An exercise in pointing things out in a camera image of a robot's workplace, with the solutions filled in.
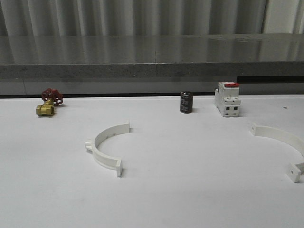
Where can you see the white half clamp with tab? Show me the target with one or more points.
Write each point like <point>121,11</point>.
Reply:
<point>107,161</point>

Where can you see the white half pipe clamp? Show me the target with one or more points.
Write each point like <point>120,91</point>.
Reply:
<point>294,171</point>

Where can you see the black cylindrical capacitor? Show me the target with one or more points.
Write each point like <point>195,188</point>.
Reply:
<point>186,102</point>

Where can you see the brass valve red handwheel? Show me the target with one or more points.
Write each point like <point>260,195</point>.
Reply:
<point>51,98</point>

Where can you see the grey stone countertop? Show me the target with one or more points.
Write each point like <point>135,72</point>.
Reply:
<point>118,65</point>

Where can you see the white circuit breaker red switch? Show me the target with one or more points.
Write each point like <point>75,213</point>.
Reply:
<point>227,99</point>

